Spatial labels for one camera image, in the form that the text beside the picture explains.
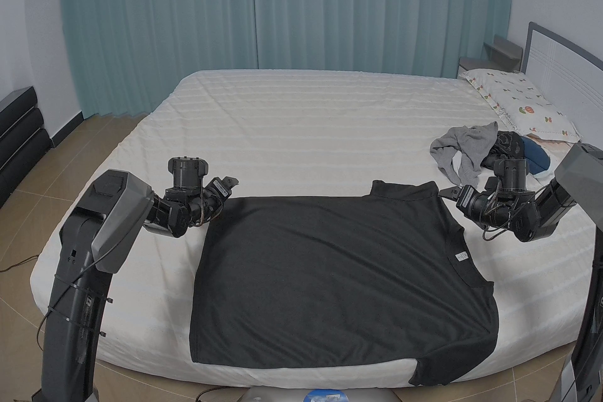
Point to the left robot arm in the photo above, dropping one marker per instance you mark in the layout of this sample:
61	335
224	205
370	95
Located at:
117	202

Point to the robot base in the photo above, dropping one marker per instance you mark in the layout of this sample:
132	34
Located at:
282	395

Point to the grey bedside table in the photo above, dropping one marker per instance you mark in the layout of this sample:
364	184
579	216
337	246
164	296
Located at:
506	47

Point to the dark blue garment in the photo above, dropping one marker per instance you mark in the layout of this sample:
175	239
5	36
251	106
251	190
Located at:
537	155

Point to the bed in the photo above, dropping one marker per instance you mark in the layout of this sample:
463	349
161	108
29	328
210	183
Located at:
306	131

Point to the black T-shirt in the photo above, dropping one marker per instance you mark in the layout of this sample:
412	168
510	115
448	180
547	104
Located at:
329	273

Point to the white garment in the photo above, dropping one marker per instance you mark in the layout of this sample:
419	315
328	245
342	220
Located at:
541	175

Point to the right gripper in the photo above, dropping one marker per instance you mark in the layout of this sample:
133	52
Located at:
473	201

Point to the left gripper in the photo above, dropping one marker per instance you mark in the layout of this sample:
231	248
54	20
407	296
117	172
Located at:
219	192

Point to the white printed pillow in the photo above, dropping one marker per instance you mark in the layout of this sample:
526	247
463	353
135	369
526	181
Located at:
523	103

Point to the grey garment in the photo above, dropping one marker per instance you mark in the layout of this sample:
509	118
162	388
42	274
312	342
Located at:
471	141

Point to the black chest of drawers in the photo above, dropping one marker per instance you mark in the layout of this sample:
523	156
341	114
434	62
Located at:
19	141

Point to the black shiny garment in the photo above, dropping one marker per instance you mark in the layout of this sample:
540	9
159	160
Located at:
511	145

